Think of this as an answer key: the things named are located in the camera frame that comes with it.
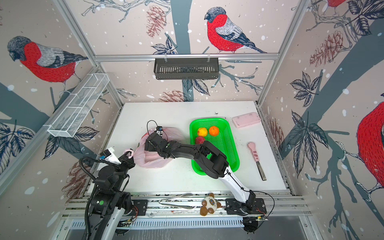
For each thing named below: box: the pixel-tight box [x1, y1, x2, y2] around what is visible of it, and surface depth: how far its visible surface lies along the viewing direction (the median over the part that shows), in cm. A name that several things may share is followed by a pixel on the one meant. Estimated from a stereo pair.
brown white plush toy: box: [200, 192, 222, 216], surface depth 74 cm
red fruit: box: [195, 136, 205, 145], surface depth 94 cm
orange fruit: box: [209, 126, 219, 137], surface depth 99 cm
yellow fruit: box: [198, 127, 208, 137], surface depth 99 cm
